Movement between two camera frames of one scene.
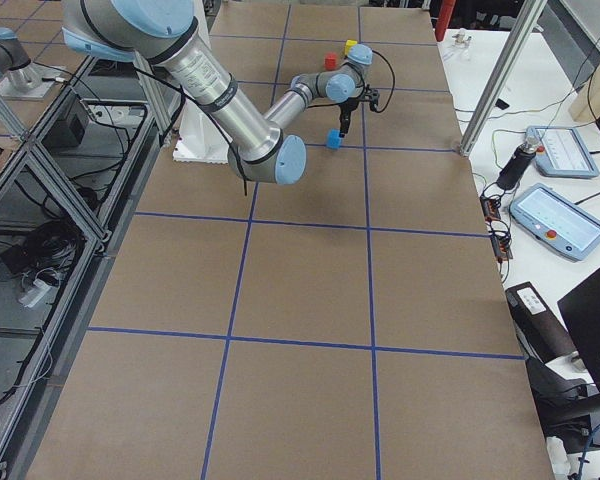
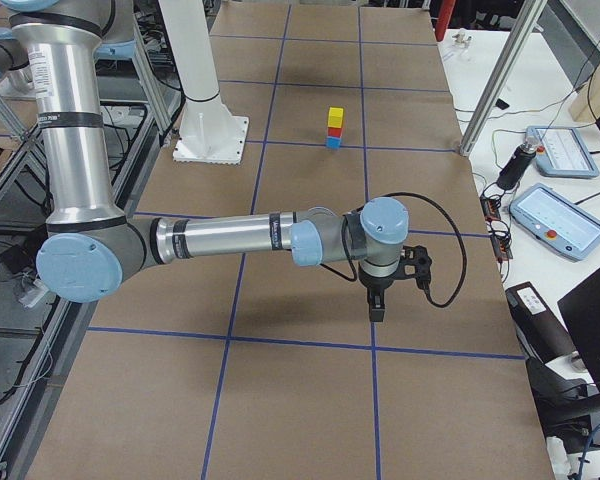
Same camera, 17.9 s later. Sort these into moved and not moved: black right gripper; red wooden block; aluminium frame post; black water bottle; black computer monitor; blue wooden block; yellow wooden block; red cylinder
Moved: black right gripper; yellow wooden block; red wooden block
Not moved: blue wooden block; red cylinder; aluminium frame post; black computer monitor; black water bottle
